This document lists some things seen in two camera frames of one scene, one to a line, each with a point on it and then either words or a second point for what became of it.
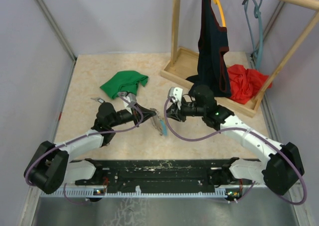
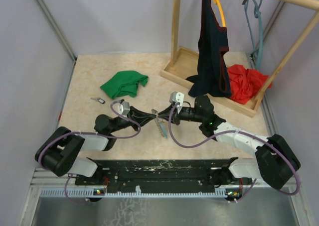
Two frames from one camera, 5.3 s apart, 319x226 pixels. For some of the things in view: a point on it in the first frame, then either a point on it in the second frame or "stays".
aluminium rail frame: (159, 192) stays
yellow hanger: (217, 1) stays
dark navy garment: (213, 52) stays
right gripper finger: (172, 112) to (166, 116)
